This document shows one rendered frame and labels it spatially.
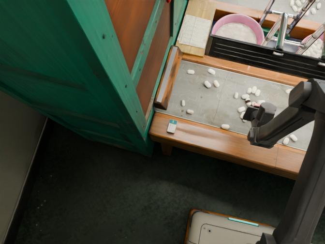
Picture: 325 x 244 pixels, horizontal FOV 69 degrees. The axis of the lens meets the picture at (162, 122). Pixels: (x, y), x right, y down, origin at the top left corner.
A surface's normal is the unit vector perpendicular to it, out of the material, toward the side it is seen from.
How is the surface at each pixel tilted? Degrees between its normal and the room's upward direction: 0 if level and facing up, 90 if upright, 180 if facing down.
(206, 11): 0
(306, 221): 29
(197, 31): 0
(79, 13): 90
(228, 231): 0
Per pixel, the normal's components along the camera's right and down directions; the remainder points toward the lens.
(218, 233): -0.03, -0.25
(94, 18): 0.96, 0.26
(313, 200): -0.17, 0.23
